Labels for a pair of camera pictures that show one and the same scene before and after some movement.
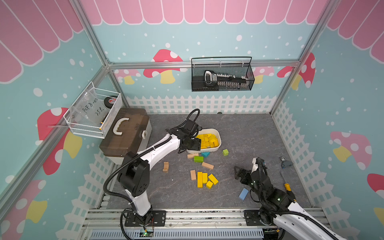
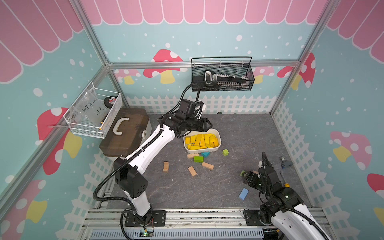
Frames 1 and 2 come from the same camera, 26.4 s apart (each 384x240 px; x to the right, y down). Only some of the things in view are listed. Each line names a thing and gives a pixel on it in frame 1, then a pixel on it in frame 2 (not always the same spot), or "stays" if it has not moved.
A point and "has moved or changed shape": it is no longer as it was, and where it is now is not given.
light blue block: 243,194 stays
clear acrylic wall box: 92,113 stays
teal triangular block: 205,154 stays
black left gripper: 196,146 -> 203,124
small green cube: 225,152 stays
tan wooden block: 193,174 has moved or changed shape
